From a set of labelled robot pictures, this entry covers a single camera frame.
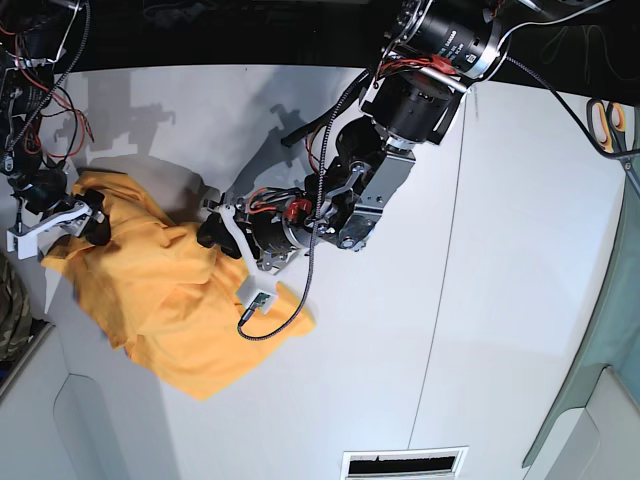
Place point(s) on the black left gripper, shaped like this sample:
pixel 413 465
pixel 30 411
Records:
pixel 275 225

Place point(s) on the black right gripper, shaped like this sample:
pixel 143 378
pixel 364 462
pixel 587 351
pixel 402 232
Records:
pixel 43 203

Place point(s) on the orange t-shirt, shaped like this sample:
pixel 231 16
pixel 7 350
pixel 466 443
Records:
pixel 169 302

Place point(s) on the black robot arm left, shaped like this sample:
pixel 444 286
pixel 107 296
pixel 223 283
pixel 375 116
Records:
pixel 361 149

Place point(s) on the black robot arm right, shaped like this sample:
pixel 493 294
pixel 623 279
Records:
pixel 41 43

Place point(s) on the camouflage cloth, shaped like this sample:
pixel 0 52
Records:
pixel 16 318

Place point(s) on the white vent grille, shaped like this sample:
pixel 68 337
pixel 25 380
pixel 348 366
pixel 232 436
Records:
pixel 433 463

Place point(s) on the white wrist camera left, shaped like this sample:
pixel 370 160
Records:
pixel 257 292

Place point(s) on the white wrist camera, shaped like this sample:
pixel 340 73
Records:
pixel 257 292
pixel 24 244

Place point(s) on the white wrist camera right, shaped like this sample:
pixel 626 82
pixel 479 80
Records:
pixel 24 244

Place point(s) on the orange handled scissors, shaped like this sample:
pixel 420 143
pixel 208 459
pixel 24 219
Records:
pixel 607 124

